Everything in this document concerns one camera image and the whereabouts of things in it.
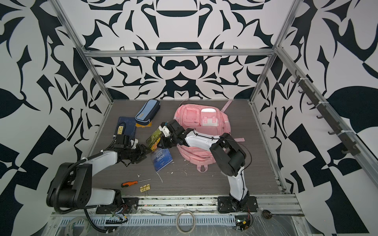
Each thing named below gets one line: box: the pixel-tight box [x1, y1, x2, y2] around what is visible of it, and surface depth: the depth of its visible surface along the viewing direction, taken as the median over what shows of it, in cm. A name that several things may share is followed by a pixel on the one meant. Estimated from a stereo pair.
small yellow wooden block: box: [139, 183, 151, 193], surface depth 81 cm
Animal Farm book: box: [151, 147, 174, 173], surface depth 85 cm
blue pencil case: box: [134, 98, 161, 126], surface depth 110 cm
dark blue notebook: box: [114, 116, 137, 141], surface depth 107 cm
